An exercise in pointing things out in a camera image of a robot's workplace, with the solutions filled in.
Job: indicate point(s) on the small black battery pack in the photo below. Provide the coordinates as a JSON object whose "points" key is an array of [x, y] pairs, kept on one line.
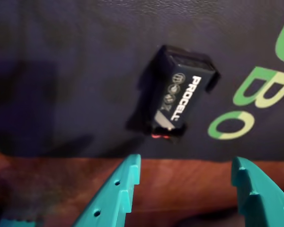
{"points": [[177, 94]]}

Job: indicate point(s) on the black mat with WOWROBO print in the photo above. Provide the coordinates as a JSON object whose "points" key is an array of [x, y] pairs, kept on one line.
{"points": [[61, 71]]}

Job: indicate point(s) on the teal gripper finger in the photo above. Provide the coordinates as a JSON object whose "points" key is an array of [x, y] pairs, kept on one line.
{"points": [[109, 203], [262, 205]]}

